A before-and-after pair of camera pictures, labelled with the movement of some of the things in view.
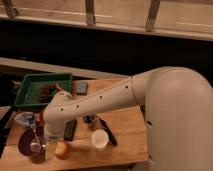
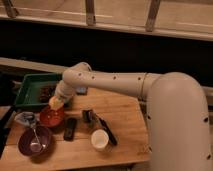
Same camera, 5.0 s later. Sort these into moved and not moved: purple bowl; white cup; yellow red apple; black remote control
Moved: yellow red apple
Not moved: black remote control; purple bowl; white cup
